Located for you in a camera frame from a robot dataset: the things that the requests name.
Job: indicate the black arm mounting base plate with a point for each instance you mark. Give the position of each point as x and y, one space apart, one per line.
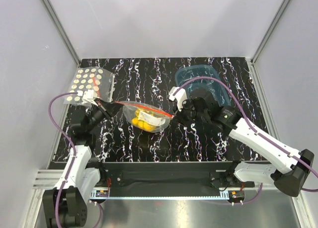
159 174

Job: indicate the clear zip bag orange zipper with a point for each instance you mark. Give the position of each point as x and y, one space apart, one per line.
162 119

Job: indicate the clear bag with round stickers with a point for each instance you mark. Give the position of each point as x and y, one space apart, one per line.
98 79

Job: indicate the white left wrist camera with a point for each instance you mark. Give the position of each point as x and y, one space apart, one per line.
86 98

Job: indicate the aluminium frame rail front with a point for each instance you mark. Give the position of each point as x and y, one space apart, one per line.
121 189

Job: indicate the right aluminium frame post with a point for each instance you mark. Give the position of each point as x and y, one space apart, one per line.
270 30

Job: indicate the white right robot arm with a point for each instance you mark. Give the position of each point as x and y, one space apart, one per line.
288 168

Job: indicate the teal transparent plastic container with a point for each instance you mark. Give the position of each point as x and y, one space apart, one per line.
218 91

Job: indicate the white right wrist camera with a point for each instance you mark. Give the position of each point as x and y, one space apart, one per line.
178 95

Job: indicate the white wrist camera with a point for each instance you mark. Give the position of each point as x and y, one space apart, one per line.
86 98
178 95

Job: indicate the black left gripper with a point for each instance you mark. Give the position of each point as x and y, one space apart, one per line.
108 110

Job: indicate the left aluminium frame post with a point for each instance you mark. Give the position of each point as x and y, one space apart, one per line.
61 31

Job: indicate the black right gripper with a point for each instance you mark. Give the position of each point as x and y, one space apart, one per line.
181 114

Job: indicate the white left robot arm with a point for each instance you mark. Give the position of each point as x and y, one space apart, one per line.
65 205

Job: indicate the aluminium frame post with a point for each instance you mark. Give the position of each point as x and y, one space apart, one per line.
270 30
61 31

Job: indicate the yellow toy banana bunch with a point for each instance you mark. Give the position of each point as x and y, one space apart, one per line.
144 120

